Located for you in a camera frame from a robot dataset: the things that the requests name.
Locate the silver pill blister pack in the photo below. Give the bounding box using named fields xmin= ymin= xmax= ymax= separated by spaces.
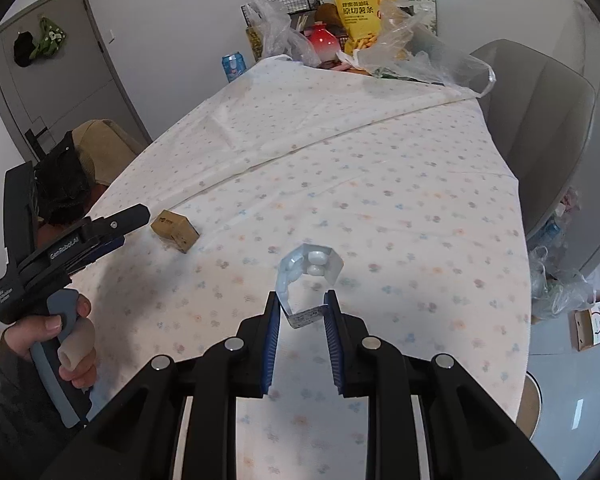
xmin=274 ymin=244 xmax=344 ymax=330

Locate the green hanging cloth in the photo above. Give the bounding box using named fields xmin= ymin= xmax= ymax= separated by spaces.
xmin=29 ymin=16 xmax=67 ymax=61

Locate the clear plastic bag on floor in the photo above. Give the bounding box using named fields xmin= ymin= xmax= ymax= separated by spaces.
xmin=528 ymin=246 xmax=596 ymax=323

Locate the small brown cardboard box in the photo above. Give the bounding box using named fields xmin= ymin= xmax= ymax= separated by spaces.
xmin=151 ymin=210 xmax=200 ymax=254

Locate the clear plastic bag on table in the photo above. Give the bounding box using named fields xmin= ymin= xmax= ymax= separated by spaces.
xmin=353 ymin=0 xmax=496 ymax=98

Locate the orange white cardboard box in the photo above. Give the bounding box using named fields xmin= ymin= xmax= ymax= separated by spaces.
xmin=573 ymin=301 xmax=600 ymax=351

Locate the person's left hand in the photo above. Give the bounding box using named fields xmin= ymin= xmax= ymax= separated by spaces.
xmin=0 ymin=295 xmax=97 ymax=390

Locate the brown chair with clothes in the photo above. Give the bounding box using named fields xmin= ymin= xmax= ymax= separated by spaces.
xmin=34 ymin=119 xmax=144 ymax=247

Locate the white round trash bin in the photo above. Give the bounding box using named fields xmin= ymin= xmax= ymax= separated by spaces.
xmin=516 ymin=373 xmax=543 ymax=440

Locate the blue drink can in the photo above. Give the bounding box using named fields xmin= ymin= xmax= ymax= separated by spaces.
xmin=222 ymin=52 xmax=247 ymax=82

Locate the grey upholstered dining chair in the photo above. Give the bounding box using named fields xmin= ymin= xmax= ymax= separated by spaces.
xmin=472 ymin=39 xmax=596 ymax=238

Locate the white refrigerator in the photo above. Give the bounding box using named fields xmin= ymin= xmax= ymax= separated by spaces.
xmin=567 ymin=0 xmax=600 ymax=274

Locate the black hanging hat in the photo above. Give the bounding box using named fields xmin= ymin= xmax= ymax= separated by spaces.
xmin=12 ymin=32 xmax=36 ymax=67

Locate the yellow snack bag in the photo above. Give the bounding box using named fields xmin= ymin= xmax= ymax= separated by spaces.
xmin=335 ymin=0 xmax=381 ymax=55

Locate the floral white tablecloth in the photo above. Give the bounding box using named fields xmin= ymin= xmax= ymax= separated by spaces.
xmin=66 ymin=54 xmax=534 ymax=480

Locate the grey door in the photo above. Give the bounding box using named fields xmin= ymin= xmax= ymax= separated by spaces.
xmin=0 ymin=0 xmax=151 ymax=162

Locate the red white vase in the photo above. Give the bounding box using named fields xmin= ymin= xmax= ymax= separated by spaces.
xmin=306 ymin=22 xmax=341 ymax=63

